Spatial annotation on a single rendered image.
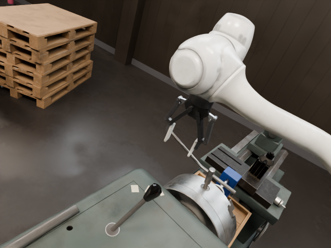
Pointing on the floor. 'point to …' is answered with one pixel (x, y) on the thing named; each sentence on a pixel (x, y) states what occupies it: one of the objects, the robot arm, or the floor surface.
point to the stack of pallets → (44, 51)
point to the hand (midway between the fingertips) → (180, 141)
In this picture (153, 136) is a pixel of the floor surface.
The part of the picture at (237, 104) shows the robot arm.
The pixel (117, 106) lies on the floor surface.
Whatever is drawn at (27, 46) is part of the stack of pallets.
